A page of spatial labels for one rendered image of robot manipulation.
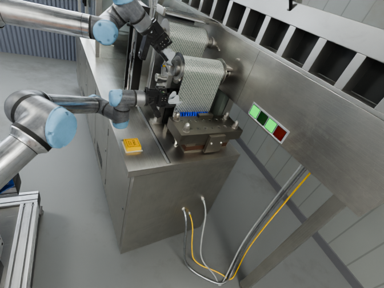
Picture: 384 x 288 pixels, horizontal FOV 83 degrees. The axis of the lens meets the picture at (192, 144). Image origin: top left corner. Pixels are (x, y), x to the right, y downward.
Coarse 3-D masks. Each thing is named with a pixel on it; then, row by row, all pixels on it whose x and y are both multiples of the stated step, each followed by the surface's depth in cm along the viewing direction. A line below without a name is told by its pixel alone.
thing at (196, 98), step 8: (184, 88) 110; (192, 88) 112; (200, 88) 114; (208, 88) 117; (216, 88) 119; (184, 96) 113; (192, 96) 115; (200, 96) 118; (208, 96) 121; (184, 104) 116; (192, 104) 119; (200, 104) 122; (208, 104) 125; (176, 112) 118; (184, 112) 120
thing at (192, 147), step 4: (228, 140) 124; (188, 144) 110; (192, 144) 112; (196, 144) 114; (200, 144) 115; (204, 144) 116; (224, 144) 125; (184, 148) 113; (188, 148) 113; (192, 148) 114; (196, 148) 116; (200, 148) 118; (184, 152) 113; (188, 152) 115
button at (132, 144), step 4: (124, 140) 105; (128, 140) 105; (132, 140) 106; (136, 140) 107; (124, 144) 105; (128, 144) 103; (132, 144) 104; (136, 144) 105; (140, 144) 106; (128, 148) 101; (132, 148) 102; (136, 148) 103; (140, 148) 105
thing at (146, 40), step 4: (144, 36) 94; (148, 36) 91; (144, 40) 94; (148, 40) 93; (144, 44) 94; (148, 44) 94; (140, 48) 97; (144, 48) 94; (148, 48) 95; (140, 52) 96; (144, 52) 95; (140, 56) 97; (144, 56) 97; (144, 60) 98
